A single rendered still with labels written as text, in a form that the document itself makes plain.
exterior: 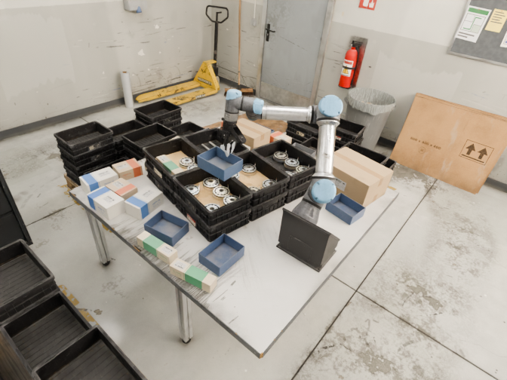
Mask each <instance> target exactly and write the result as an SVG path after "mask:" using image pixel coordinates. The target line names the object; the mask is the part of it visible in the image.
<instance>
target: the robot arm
mask: <svg viewBox="0 0 507 380"><path fill-rule="evenodd" d="M263 104H264V101H263V100H260V99H258V98H252V97H244V96H242V95H241V91H239V90H236V89H230V90H228V91H227V94H226V105H225V112H224V118H221V120H222V121H223V126H222V127H221V128H218V133H217V137H218V138H219V139H221V140H224V143H223V145H221V146H220V148H221V149H222V150H223V151H224V152H225V154H226V157H228V156H229V153H232V152H233V150H234V148H235V146H236V143H237V142H238V144H239V145H241V144H244V143H246V141H247V140H246V139H245V137H244V135H243V134H242V132H241V131H240V129H239V128H238V126H237V121H238V114H239V110H240V111H243V112H246V116H247V118H248V119H250V120H251V121H255V120H257V119H263V120H280V121H307V122H308V123H309V124H317V125H318V126H319V130H318V147H317V158H316V167H315V174H314V175H312V181H311V183H310V185H309V187H308V189H307V191H306V193H305V194H304V196H303V199H302V200H301V202H299V203H298V205H296V206H295V207H294V208H293V210H292V211H291V212H292V213H295V214H296V215H298V216H301V217H303V218H304V219H306V220H308V221H310V222H312V223H313V224H315V225H317V223H318V217H319V213H320V211H321V208H322V207H323V205H324V204H326V203H329V202H330V201H332V200H333V199H334V197H335V195H336V186H335V176H334V175H333V157H334V147H335V138H336V127H337V126H338V125H339V124H340V113H341V112H342V110H343V103H342V101H341V99H340V98H339V97H337V96H334V95H327V96H325V97H323V98H322V99H321V100H320V102H319V104H318V105H317V106H310V107H291V106H264V105H263ZM219 132H220V134H219ZM218 134H219V136H218Z"/></svg>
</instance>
